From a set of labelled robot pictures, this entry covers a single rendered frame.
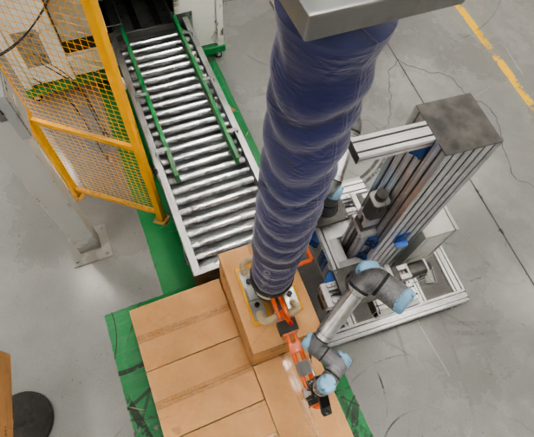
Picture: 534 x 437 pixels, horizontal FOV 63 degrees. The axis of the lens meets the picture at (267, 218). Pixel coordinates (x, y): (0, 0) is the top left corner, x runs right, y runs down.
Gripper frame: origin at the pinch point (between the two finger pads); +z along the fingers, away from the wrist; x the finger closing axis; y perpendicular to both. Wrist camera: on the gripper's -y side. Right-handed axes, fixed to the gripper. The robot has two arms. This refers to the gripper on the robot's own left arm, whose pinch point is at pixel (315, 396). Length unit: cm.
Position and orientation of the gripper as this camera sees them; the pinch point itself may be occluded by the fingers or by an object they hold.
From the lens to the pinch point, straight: 226.4
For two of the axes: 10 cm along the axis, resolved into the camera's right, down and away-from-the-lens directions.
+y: -3.5, -8.4, 4.0
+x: -9.3, 2.9, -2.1
